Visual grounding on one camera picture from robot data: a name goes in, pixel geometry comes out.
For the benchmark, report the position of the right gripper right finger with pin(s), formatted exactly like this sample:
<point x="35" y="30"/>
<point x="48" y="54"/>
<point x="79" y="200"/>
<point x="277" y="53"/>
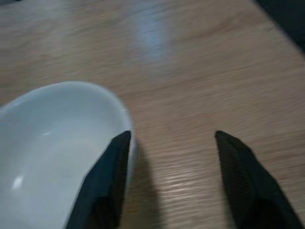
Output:
<point x="247" y="186"/>

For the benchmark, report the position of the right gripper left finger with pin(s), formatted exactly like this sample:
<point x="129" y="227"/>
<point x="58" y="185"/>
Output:
<point x="104" y="181"/>

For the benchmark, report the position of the white ceramic bowl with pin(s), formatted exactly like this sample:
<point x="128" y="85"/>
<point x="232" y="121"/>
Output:
<point x="47" y="143"/>

